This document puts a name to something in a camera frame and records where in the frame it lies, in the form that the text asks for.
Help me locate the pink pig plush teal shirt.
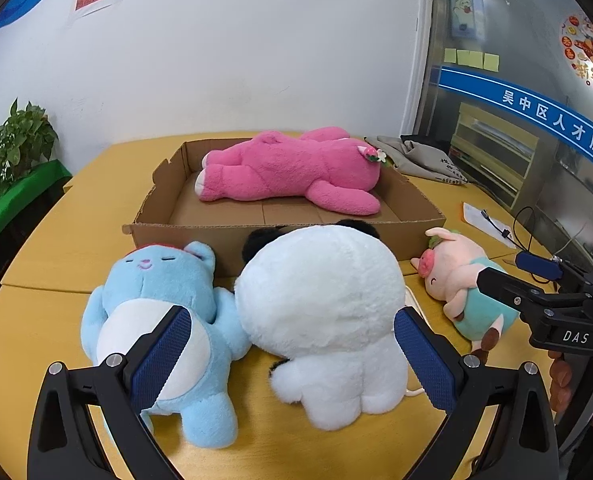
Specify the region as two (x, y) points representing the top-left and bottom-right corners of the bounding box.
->
(410, 228), (519, 363)

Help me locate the light blue plush bear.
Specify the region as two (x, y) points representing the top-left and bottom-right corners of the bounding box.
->
(80, 240), (251, 448)

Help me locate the white panda plush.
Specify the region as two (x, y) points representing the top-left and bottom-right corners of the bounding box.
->
(234, 219), (408, 431)

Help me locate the pink plush bear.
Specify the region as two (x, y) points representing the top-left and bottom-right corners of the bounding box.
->
(194, 127), (386, 217)

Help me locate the person's right hand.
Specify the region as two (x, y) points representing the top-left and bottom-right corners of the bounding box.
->
(548, 350), (593, 426)

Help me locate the white paper sheet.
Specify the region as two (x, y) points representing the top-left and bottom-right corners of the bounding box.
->
(462, 203), (519, 248)

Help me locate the yellow wooden shelf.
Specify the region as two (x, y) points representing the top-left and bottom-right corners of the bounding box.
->
(449, 102), (539, 212)

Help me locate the blue window banner strip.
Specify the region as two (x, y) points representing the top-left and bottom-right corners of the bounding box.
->
(436, 66), (593, 163)

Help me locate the grey cloth bag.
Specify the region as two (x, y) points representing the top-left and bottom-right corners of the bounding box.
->
(363, 136), (467, 185)

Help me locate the red new year window sticker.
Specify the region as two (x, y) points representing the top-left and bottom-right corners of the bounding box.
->
(560, 12), (593, 90)

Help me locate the yellow sticky notes row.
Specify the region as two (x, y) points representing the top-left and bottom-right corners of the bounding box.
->
(443, 48), (500, 73)

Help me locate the green table cloth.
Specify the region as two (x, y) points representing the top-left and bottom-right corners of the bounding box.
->
(0, 159), (72, 233)

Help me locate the brown cardboard box tray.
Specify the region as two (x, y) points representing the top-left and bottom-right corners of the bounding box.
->
(123, 138), (445, 278)

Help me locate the blue cartoon poster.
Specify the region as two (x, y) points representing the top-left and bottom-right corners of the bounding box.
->
(449, 0), (486, 41)

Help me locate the green potted plant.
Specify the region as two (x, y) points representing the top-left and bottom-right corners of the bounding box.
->
(0, 100), (59, 196)

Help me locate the black cable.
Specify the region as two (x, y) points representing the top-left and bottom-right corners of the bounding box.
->
(479, 205), (543, 254)

